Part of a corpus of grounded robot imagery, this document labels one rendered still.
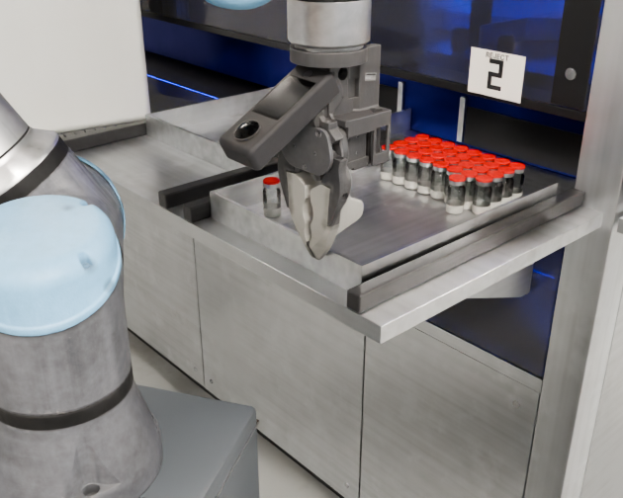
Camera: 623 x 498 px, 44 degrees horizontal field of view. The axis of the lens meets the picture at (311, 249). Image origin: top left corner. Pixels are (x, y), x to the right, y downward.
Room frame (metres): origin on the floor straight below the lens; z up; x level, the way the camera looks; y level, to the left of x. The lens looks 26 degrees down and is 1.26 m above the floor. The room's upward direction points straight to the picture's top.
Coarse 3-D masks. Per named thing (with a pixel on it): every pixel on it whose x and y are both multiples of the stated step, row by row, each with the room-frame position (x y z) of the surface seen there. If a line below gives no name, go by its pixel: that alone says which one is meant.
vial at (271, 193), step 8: (264, 184) 0.85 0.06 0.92; (264, 192) 0.85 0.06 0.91; (272, 192) 0.85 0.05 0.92; (280, 192) 0.86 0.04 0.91; (264, 200) 0.85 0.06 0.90; (272, 200) 0.85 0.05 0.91; (280, 200) 0.86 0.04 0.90; (264, 208) 0.85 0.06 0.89; (272, 208) 0.85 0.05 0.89; (280, 208) 0.86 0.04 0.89; (272, 216) 0.85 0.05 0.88
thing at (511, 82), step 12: (480, 48) 1.03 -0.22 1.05; (480, 60) 1.02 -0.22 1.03; (504, 60) 1.00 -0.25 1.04; (516, 60) 0.98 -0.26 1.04; (480, 72) 1.02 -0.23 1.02; (504, 72) 0.99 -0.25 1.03; (516, 72) 0.98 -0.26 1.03; (468, 84) 1.04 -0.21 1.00; (480, 84) 1.02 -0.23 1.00; (492, 84) 1.01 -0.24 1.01; (504, 84) 0.99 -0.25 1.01; (516, 84) 0.98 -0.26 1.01; (492, 96) 1.01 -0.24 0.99; (504, 96) 0.99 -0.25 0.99; (516, 96) 0.98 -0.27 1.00
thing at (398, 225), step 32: (224, 192) 0.86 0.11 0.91; (256, 192) 0.90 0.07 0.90; (352, 192) 0.93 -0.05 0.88; (384, 192) 0.93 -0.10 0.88; (416, 192) 0.93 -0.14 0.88; (544, 192) 0.87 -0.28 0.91; (224, 224) 0.83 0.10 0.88; (256, 224) 0.79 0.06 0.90; (288, 224) 0.83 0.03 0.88; (352, 224) 0.83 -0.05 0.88; (384, 224) 0.83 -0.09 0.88; (416, 224) 0.83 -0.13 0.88; (448, 224) 0.83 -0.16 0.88; (480, 224) 0.78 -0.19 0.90; (288, 256) 0.74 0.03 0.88; (352, 256) 0.75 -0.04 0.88; (384, 256) 0.68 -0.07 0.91; (416, 256) 0.71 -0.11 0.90
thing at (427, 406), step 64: (128, 256) 1.83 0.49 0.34; (192, 256) 1.59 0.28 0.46; (128, 320) 1.86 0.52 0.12; (192, 320) 1.60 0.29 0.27; (256, 320) 1.41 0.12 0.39; (320, 320) 1.26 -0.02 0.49; (256, 384) 1.42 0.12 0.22; (320, 384) 1.26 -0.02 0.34; (384, 384) 1.13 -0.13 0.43; (448, 384) 1.03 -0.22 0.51; (512, 384) 0.94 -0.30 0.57; (320, 448) 1.26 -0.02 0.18; (384, 448) 1.12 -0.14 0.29; (448, 448) 1.02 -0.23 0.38; (512, 448) 0.93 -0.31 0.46
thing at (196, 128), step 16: (240, 96) 1.30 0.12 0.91; (256, 96) 1.33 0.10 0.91; (160, 112) 1.20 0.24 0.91; (176, 112) 1.22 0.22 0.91; (192, 112) 1.24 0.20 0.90; (208, 112) 1.26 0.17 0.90; (224, 112) 1.28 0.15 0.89; (240, 112) 1.30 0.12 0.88; (400, 112) 1.20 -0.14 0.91; (160, 128) 1.15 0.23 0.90; (176, 128) 1.12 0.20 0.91; (192, 128) 1.21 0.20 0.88; (208, 128) 1.21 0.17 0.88; (224, 128) 1.21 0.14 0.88; (384, 128) 1.17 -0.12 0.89; (400, 128) 1.20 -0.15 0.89; (176, 144) 1.12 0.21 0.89; (192, 144) 1.08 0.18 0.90; (208, 144) 1.05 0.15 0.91; (208, 160) 1.06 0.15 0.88; (224, 160) 1.02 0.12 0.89
